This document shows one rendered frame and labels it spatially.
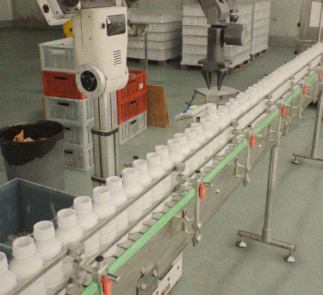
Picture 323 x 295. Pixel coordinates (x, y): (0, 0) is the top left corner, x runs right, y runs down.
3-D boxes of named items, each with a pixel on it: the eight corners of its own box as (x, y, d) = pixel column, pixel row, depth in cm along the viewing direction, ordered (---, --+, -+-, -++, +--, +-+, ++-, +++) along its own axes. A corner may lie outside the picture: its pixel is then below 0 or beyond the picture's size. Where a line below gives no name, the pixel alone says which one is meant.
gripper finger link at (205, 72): (219, 92, 140) (220, 64, 136) (199, 90, 143) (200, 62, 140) (226, 89, 145) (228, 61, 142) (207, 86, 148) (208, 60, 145)
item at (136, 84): (118, 104, 423) (118, 82, 416) (85, 99, 440) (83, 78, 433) (147, 91, 475) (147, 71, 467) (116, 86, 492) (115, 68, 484)
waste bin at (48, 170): (40, 235, 284) (30, 146, 262) (-6, 218, 305) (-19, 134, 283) (84, 205, 321) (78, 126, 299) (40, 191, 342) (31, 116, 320)
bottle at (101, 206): (122, 248, 102) (119, 187, 97) (107, 262, 97) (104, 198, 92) (101, 241, 105) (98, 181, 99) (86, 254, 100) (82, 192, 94)
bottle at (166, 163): (175, 196, 127) (175, 145, 121) (166, 206, 122) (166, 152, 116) (157, 193, 129) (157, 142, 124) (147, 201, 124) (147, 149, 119)
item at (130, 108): (119, 125, 430) (118, 104, 423) (86, 120, 448) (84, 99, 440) (147, 109, 482) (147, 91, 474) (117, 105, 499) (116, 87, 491)
